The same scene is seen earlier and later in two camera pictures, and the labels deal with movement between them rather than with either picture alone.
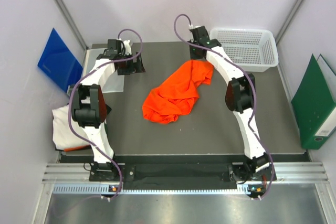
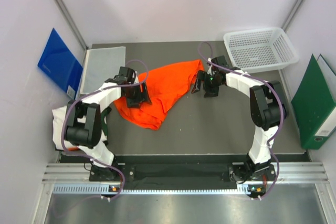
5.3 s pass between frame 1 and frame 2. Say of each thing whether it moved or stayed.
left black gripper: moved
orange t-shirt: moved
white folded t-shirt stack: stayed
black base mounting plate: stayed
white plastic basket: moved
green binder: stayed
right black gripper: moved
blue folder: stayed
